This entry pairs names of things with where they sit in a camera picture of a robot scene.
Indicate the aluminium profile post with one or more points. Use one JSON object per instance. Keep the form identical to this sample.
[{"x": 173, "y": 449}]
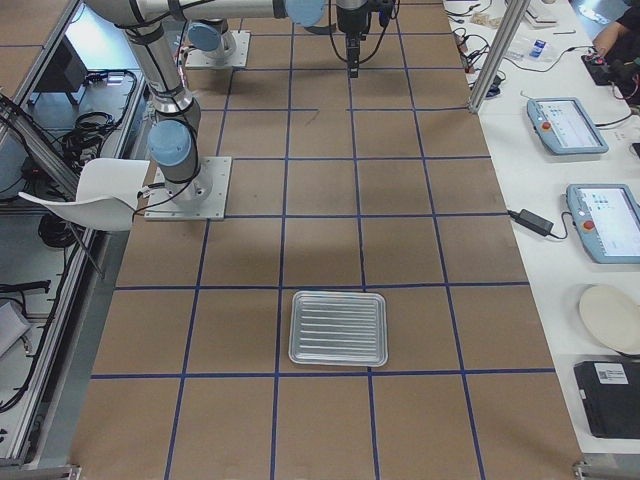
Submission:
[{"x": 502, "y": 40}]

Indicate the white round plate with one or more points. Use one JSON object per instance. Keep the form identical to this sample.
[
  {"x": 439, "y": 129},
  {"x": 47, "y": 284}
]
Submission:
[{"x": 612, "y": 318}]

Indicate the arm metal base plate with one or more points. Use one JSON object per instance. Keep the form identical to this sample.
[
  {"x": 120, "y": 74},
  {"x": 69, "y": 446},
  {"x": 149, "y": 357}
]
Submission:
[
  {"x": 232, "y": 52},
  {"x": 205, "y": 198}
]

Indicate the upper blue teach pendant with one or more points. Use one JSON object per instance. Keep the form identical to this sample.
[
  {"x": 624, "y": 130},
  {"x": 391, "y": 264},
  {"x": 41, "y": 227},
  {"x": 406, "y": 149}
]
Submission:
[{"x": 564, "y": 127}]

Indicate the white plastic chair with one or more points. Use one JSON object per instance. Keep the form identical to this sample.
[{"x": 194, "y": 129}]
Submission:
[{"x": 106, "y": 195}]

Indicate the blue teach pendant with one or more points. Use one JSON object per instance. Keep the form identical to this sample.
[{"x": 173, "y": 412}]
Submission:
[
  {"x": 564, "y": 127},
  {"x": 606, "y": 217}
]

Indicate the black flat box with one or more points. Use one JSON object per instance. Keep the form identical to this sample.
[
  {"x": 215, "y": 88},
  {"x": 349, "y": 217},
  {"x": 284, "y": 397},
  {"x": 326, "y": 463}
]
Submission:
[{"x": 610, "y": 396}]

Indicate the lower blue teach pendant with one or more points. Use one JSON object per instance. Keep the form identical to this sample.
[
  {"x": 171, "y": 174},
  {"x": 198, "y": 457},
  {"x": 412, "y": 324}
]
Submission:
[{"x": 606, "y": 217}]

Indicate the curved grey brake shoe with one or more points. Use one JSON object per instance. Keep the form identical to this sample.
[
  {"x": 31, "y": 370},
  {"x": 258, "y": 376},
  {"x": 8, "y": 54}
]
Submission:
[{"x": 325, "y": 30}]

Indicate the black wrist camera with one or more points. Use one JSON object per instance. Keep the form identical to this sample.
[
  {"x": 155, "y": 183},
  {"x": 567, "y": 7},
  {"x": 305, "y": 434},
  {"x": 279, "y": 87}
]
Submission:
[{"x": 387, "y": 10}]

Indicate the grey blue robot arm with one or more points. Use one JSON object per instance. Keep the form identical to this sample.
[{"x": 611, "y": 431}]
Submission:
[
  {"x": 173, "y": 141},
  {"x": 213, "y": 45}
]

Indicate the ribbed silver metal tray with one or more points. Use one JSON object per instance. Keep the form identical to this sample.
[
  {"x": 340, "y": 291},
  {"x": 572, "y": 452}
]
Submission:
[{"x": 338, "y": 329}]

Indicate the seated person in black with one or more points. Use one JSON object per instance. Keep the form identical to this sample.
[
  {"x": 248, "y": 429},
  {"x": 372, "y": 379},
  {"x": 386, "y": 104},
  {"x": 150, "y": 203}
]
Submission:
[{"x": 620, "y": 39}]

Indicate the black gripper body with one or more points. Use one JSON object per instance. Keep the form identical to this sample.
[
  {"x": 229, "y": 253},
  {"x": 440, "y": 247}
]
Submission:
[{"x": 349, "y": 17}]

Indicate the black power adapter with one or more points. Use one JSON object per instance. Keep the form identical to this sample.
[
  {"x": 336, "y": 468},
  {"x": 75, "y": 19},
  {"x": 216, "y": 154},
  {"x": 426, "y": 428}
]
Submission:
[{"x": 531, "y": 221}]

